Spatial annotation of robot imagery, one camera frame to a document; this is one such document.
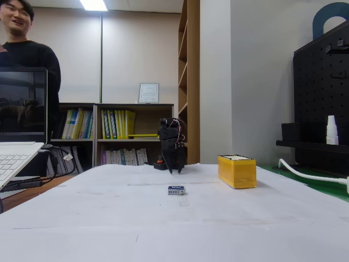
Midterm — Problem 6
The yellow box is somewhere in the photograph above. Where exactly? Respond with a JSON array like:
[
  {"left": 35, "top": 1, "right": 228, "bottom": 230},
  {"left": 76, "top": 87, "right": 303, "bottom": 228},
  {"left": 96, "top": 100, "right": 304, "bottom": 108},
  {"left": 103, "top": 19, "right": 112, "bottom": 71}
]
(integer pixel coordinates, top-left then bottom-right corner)
[{"left": 217, "top": 154, "right": 257, "bottom": 189}]

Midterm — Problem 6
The flat yellow binder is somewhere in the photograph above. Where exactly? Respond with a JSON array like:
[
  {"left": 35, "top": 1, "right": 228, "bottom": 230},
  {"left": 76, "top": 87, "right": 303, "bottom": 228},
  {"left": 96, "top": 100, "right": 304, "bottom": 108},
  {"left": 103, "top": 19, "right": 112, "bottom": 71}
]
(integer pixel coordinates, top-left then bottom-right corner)
[{"left": 128, "top": 133, "right": 160, "bottom": 140}]

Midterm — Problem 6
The dark low bookcase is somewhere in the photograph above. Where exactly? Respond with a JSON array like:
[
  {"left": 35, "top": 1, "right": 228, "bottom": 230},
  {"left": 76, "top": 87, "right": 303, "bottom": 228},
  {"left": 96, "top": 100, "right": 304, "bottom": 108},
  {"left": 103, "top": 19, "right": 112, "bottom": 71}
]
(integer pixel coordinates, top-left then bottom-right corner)
[
  {"left": 46, "top": 103, "right": 95, "bottom": 176},
  {"left": 93, "top": 103, "right": 175, "bottom": 166}
]

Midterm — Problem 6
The white paper sheet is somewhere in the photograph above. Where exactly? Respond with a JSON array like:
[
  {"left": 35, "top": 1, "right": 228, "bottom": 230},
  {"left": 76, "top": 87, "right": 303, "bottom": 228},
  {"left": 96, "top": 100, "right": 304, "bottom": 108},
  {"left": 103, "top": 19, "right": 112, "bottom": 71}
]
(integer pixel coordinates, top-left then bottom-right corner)
[
  {"left": 179, "top": 163, "right": 349, "bottom": 222},
  {"left": 0, "top": 183, "right": 191, "bottom": 230},
  {"left": 0, "top": 217, "right": 349, "bottom": 262},
  {"left": 68, "top": 163, "right": 219, "bottom": 187}
]

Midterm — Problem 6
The framed white certificate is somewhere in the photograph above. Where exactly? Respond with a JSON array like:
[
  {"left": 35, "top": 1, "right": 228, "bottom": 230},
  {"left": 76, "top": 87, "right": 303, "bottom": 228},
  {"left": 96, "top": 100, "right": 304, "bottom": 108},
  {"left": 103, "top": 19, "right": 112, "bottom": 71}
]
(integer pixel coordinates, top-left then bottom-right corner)
[{"left": 137, "top": 82, "right": 160, "bottom": 104}]

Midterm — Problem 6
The tall wooden shelf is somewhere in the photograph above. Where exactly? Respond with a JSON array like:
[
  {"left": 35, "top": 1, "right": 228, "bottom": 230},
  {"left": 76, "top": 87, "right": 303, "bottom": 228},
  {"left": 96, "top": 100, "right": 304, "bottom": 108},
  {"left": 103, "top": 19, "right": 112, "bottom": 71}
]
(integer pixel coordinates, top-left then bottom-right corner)
[{"left": 178, "top": 0, "right": 201, "bottom": 165}]

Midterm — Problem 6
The blue spine book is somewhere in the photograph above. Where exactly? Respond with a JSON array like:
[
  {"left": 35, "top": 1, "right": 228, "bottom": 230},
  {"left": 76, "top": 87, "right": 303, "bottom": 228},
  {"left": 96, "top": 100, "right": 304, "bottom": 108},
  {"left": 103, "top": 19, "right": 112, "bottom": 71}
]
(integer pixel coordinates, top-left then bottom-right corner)
[{"left": 81, "top": 110, "right": 92, "bottom": 139}]

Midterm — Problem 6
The yellow white book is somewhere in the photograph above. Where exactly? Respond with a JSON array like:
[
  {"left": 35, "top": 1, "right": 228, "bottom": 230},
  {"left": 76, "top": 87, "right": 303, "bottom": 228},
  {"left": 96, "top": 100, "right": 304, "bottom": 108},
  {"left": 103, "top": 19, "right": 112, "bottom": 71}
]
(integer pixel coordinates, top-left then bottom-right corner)
[
  {"left": 71, "top": 108, "right": 86, "bottom": 140},
  {"left": 62, "top": 109, "right": 75, "bottom": 140}
]

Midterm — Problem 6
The black cup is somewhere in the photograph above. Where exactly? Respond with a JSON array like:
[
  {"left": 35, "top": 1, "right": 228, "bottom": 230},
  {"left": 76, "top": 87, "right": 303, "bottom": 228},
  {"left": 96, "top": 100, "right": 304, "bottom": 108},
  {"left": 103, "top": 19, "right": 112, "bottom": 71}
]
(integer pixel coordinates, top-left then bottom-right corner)
[{"left": 281, "top": 123, "right": 301, "bottom": 141}]

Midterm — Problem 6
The green desk mat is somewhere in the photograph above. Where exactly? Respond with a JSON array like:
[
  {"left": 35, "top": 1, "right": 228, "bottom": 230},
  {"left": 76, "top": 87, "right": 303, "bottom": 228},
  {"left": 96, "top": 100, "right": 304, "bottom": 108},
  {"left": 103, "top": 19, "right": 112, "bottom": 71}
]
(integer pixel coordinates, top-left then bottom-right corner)
[{"left": 256, "top": 163, "right": 349, "bottom": 204}]

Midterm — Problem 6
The grey adapter dongle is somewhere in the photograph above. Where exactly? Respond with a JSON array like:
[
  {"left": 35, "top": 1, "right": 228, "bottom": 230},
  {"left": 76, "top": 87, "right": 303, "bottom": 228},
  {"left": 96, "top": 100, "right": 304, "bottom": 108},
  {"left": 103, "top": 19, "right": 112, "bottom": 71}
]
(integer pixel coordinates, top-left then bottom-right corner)
[{"left": 2, "top": 176, "right": 45, "bottom": 193}]

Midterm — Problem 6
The black pegboard stand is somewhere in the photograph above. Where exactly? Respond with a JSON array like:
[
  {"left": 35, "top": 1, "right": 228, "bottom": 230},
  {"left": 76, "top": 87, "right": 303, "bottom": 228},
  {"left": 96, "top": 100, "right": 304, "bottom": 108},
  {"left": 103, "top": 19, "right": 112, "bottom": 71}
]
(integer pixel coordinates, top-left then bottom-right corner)
[{"left": 275, "top": 20, "right": 349, "bottom": 178}]

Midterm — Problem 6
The small white bottle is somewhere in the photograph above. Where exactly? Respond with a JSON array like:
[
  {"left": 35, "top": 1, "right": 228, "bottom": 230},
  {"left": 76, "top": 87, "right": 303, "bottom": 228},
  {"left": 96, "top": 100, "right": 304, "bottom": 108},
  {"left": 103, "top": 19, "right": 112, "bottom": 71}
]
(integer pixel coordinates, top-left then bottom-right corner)
[{"left": 326, "top": 115, "right": 340, "bottom": 145}]

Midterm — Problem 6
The white laptop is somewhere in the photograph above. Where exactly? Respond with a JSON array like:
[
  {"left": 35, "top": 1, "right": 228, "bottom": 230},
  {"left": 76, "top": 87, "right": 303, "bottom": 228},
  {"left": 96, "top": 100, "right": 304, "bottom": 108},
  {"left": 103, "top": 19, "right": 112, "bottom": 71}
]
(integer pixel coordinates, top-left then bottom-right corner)
[{"left": 0, "top": 67, "right": 49, "bottom": 192}]

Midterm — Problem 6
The ceiling light panel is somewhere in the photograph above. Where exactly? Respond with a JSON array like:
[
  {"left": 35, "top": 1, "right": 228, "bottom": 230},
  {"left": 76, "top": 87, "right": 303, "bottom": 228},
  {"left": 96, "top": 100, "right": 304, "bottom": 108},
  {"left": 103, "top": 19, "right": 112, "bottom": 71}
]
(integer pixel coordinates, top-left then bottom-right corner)
[{"left": 79, "top": 0, "right": 108, "bottom": 13}]

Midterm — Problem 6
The man in black sweater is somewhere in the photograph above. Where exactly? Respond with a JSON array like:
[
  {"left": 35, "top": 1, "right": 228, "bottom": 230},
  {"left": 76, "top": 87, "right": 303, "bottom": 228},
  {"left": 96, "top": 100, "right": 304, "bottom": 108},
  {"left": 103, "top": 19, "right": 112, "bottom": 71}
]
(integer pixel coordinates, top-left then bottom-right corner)
[{"left": 0, "top": 0, "right": 62, "bottom": 144}]

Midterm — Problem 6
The blue arch shaped sign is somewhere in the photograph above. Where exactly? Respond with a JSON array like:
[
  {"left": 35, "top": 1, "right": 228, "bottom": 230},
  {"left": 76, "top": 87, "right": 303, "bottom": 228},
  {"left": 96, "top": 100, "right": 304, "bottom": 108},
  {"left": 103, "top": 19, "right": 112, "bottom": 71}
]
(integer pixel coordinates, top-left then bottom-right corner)
[{"left": 312, "top": 2, "right": 349, "bottom": 40}]

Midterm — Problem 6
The red black servo wire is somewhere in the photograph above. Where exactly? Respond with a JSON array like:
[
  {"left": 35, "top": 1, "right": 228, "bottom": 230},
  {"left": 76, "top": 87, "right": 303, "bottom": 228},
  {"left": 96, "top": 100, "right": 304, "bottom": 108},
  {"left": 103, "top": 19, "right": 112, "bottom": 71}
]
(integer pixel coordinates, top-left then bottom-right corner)
[{"left": 169, "top": 120, "right": 182, "bottom": 144}]

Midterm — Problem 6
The yellow ring binder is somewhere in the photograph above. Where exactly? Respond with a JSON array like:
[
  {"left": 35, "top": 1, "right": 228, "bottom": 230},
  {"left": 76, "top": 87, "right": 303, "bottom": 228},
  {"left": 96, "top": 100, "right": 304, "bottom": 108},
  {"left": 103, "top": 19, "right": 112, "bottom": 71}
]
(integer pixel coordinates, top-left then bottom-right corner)
[
  {"left": 106, "top": 110, "right": 115, "bottom": 140},
  {"left": 113, "top": 110, "right": 121, "bottom": 139},
  {"left": 101, "top": 109, "right": 108, "bottom": 140},
  {"left": 124, "top": 110, "right": 136, "bottom": 139}
]

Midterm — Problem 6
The black laptop cable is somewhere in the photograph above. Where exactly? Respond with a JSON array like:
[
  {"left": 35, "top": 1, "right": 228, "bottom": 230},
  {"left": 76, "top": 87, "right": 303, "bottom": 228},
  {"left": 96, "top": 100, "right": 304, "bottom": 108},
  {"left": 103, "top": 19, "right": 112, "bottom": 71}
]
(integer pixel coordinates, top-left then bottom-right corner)
[{"left": 39, "top": 144, "right": 77, "bottom": 180}]

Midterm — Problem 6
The white power cable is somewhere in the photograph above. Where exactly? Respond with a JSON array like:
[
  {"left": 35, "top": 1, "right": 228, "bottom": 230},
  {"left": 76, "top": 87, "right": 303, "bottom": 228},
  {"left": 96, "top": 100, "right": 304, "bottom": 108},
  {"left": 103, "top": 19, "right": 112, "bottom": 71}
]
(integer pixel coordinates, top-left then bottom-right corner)
[{"left": 278, "top": 158, "right": 348, "bottom": 184}]

